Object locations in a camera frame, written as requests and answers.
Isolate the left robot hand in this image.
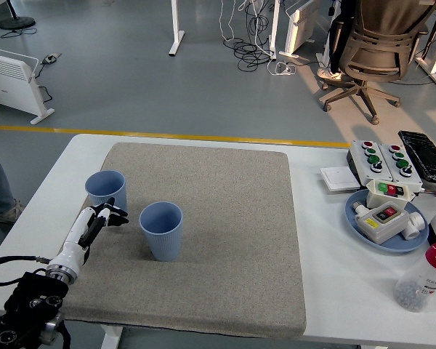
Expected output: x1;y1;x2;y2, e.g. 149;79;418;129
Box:
50;197;130;276

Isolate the blue ribbed cup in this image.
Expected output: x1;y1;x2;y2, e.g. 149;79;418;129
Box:
139;201;185;262
84;169;128;215

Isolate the white table leg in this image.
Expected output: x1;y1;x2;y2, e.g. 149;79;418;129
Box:
100;324;124;349

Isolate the grey-brown mat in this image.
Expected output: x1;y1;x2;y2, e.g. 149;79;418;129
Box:
36;142;307;339

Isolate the white panel heater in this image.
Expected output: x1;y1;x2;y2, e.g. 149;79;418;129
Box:
0;46;55;126
278;0;320;59

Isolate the black fan stand base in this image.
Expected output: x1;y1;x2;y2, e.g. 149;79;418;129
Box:
0;0;36;31

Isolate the white desk leg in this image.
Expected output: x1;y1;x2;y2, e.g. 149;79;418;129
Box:
168;0;186;57
413;50;436;91
267;0;280;61

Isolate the white four-button control box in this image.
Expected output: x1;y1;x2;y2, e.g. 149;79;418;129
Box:
378;143;424;193
350;140;395;188

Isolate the blue plate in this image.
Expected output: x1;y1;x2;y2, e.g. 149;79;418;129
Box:
344;188;430;254

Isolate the seated person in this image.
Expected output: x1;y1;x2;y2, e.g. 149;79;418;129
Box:
316;0;357;81

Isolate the white pipe fitting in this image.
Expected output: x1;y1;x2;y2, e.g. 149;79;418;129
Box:
401;210;428;241

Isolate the red-capped bottle of screws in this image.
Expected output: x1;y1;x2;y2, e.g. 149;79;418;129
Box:
392;241;436;313

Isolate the black plastic tray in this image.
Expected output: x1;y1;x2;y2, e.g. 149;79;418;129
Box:
397;130;436;184

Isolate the beige mesh office chair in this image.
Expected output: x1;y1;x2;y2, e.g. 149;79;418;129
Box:
318;0;436;125

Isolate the black cable bundle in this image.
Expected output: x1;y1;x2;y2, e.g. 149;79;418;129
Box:
223;0;277;72

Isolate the white flat wall switch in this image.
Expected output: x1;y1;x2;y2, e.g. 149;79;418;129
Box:
319;166;361;192

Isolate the white green-red button switch box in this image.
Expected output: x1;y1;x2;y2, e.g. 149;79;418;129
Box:
365;179;415;210

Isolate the white switch box yellow label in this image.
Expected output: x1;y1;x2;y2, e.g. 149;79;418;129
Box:
352;201;410;244

